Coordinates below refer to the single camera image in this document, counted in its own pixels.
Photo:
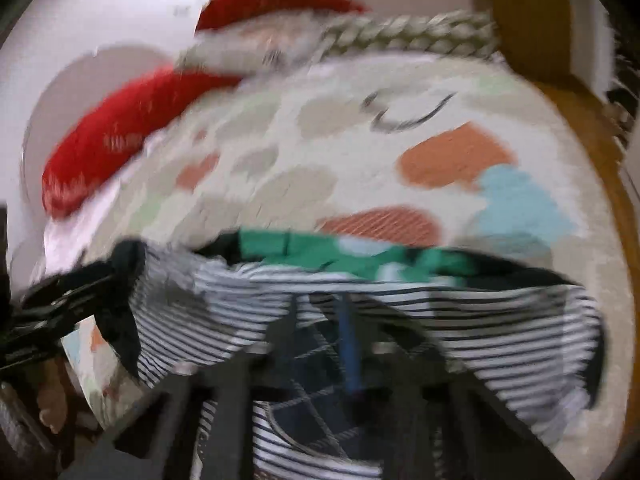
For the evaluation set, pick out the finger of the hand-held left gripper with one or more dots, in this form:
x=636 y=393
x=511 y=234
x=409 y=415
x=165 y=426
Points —
x=75 y=280
x=50 y=322

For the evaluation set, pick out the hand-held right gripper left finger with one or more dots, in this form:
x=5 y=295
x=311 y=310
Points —
x=281 y=345

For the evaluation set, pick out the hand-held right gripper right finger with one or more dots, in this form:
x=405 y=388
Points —
x=351 y=350

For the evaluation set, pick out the black white striped pants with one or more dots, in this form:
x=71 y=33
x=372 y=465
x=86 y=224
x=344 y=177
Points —
x=450 y=325

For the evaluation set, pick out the person's left hand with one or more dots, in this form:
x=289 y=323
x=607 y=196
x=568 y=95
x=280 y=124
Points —
x=52 y=400

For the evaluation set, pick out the heart print blanket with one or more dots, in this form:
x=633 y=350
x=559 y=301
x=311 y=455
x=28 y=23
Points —
x=350 y=150

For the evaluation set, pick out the white fluffy cushion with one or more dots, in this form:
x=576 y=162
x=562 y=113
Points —
x=240 y=47

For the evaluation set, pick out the wooden bed frame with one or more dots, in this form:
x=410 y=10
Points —
x=595 y=125

